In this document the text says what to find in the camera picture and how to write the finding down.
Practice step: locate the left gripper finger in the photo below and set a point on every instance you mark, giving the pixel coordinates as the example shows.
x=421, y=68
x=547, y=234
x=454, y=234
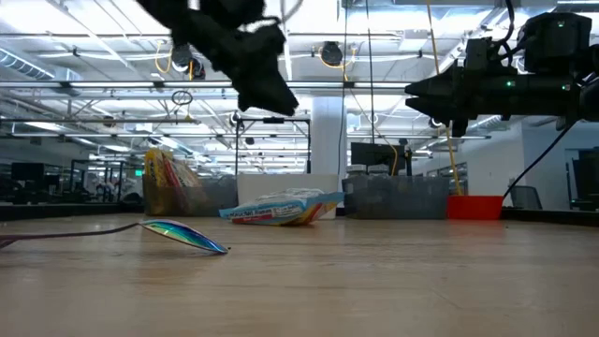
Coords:
x=267, y=100

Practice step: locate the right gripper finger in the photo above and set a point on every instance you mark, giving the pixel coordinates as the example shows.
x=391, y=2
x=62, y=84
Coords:
x=444, y=107
x=440, y=84

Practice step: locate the white-lid spice jar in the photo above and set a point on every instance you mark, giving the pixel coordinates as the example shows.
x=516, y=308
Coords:
x=356, y=170

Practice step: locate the blue ramen packet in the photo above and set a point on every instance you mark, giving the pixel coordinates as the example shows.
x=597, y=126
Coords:
x=281, y=210

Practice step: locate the yellow Maruchan ramen packet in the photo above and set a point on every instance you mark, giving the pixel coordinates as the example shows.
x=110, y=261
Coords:
x=153, y=168

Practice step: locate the iridescent rainbow spoon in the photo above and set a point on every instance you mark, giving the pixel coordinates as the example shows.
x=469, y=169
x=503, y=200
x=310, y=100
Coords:
x=187, y=234

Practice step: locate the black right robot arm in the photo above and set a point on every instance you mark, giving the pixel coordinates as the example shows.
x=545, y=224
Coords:
x=557, y=42

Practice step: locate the white plastic bin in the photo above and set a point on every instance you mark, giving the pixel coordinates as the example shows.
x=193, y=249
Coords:
x=281, y=182

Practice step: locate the black background monitor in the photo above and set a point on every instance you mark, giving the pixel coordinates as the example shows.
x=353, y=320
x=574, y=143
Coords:
x=376, y=156

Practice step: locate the grey translucent plastic bin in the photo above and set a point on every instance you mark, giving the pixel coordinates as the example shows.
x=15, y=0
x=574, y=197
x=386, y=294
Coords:
x=215, y=199
x=398, y=199

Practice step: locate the grey office chair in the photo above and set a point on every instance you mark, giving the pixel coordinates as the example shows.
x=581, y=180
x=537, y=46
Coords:
x=524, y=196

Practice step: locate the red plastic bowl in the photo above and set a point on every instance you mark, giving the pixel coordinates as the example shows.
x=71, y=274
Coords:
x=475, y=208

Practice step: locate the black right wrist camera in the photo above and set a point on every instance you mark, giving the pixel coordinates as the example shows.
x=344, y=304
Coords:
x=477, y=51

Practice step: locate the black aluminium table frame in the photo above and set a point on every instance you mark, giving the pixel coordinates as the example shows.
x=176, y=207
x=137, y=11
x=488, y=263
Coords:
x=70, y=211

